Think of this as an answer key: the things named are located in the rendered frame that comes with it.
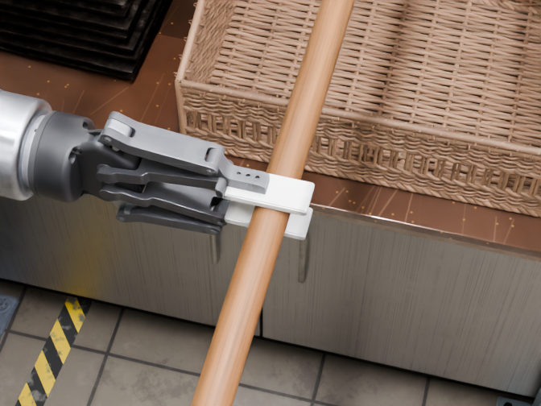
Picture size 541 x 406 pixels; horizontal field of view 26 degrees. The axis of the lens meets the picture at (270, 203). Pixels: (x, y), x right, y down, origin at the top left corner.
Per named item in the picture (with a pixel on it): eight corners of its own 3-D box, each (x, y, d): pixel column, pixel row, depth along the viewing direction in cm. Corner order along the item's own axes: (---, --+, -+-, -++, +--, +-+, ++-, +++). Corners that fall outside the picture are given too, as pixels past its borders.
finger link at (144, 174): (113, 146, 101) (109, 135, 99) (237, 160, 97) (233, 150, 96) (98, 182, 98) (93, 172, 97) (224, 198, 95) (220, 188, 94)
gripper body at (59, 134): (48, 88, 99) (153, 110, 98) (63, 147, 106) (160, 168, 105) (15, 158, 95) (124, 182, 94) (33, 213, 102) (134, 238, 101)
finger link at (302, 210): (233, 170, 98) (233, 164, 97) (314, 187, 97) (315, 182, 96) (223, 199, 96) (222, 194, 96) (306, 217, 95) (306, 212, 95)
